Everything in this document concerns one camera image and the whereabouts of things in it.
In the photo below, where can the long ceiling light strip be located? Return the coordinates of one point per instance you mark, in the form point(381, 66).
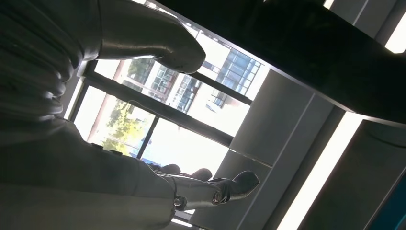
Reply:
point(317, 174)
point(398, 36)

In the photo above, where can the black inbound scanner machine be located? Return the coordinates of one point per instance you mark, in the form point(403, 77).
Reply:
point(301, 47)

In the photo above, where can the blue panel strip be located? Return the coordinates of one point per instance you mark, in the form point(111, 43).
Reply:
point(391, 209)

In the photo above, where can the dark window frame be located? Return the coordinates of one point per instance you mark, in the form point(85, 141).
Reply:
point(158, 108)

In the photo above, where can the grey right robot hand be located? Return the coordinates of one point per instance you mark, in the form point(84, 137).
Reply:
point(79, 190)

